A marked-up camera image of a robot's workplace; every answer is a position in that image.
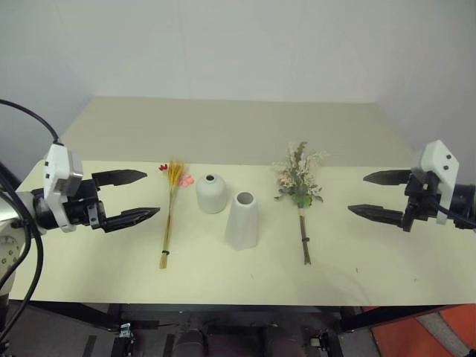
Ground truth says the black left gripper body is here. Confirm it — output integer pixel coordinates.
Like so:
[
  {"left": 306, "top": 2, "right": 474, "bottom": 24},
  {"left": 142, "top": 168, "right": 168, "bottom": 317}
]
[{"left": 62, "top": 178, "right": 109, "bottom": 234}]

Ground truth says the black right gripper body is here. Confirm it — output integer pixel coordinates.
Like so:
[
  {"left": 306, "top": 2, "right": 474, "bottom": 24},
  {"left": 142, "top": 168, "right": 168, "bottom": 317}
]
[{"left": 402, "top": 167, "right": 446, "bottom": 234}]

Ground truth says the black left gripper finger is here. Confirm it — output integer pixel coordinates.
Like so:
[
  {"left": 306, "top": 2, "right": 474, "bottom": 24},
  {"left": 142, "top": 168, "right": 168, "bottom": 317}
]
[
  {"left": 103, "top": 206, "right": 162, "bottom": 235},
  {"left": 91, "top": 169, "right": 149, "bottom": 187}
]

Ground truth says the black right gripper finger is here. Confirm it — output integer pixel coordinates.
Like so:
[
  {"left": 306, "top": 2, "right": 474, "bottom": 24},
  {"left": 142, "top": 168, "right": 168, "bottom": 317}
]
[
  {"left": 347, "top": 203, "right": 406, "bottom": 228},
  {"left": 362, "top": 169, "right": 413, "bottom": 187}
]

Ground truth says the round white ceramic vase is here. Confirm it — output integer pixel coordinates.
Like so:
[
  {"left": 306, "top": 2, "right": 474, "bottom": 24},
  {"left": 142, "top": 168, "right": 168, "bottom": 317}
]
[{"left": 195, "top": 173, "right": 229, "bottom": 215}]

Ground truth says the tall white ceramic vase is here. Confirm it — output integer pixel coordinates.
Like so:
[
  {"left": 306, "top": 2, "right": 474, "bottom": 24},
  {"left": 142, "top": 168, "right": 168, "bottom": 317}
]
[{"left": 224, "top": 190, "right": 260, "bottom": 252}]

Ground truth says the yellow dried wheat bouquet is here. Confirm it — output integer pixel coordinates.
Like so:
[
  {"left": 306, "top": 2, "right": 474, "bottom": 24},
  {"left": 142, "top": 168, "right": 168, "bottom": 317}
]
[{"left": 158, "top": 158, "right": 196, "bottom": 270}]

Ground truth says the green pink dried flower bouquet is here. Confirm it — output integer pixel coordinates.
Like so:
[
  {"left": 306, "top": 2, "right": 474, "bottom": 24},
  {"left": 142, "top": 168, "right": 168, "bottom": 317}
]
[{"left": 272, "top": 141, "right": 331, "bottom": 266}]

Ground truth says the orange floor object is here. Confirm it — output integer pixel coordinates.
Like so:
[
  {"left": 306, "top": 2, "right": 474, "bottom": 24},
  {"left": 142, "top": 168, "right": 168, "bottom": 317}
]
[{"left": 366, "top": 303, "right": 476, "bottom": 357}]

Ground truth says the dark rounded shape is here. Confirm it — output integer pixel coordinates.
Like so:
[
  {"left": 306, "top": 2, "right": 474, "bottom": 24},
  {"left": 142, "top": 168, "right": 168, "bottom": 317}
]
[{"left": 173, "top": 328, "right": 210, "bottom": 357}]

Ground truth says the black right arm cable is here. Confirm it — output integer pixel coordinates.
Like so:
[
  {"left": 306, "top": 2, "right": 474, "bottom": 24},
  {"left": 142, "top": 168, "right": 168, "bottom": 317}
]
[{"left": 426, "top": 196, "right": 476, "bottom": 234}]

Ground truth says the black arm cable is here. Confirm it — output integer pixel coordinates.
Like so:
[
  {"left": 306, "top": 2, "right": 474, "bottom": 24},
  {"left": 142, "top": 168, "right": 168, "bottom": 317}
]
[
  {"left": 0, "top": 162, "right": 46, "bottom": 353},
  {"left": 426, "top": 196, "right": 476, "bottom": 234},
  {"left": 0, "top": 99, "right": 62, "bottom": 146}
]

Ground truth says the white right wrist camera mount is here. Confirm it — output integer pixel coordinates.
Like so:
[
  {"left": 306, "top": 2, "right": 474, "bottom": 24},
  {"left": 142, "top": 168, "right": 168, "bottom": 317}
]
[{"left": 417, "top": 139, "right": 461, "bottom": 226}]

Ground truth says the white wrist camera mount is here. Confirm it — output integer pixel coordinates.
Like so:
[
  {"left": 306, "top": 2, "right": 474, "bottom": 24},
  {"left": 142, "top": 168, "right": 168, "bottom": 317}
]
[
  {"left": 417, "top": 139, "right": 461, "bottom": 226},
  {"left": 42, "top": 143, "right": 84, "bottom": 234}
]

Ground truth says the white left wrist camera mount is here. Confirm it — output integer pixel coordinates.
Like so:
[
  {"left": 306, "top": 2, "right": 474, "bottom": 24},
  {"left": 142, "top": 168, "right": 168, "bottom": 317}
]
[{"left": 42, "top": 143, "right": 84, "bottom": 234}]

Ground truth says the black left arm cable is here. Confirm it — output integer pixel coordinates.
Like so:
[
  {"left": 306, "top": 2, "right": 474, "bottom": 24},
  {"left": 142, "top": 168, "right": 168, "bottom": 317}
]
[
  {"left": 0, "top": 162, "right": 46, "bottom": 353},
  {"left": 0, "top": 99, "right": 62, "bottom": 146}
]

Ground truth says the black metal table frame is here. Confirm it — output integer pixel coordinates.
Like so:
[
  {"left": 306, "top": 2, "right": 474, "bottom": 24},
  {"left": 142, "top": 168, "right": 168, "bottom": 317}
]
[{"left": 7, "top": 301, "right": 464, "bottom": 357}]

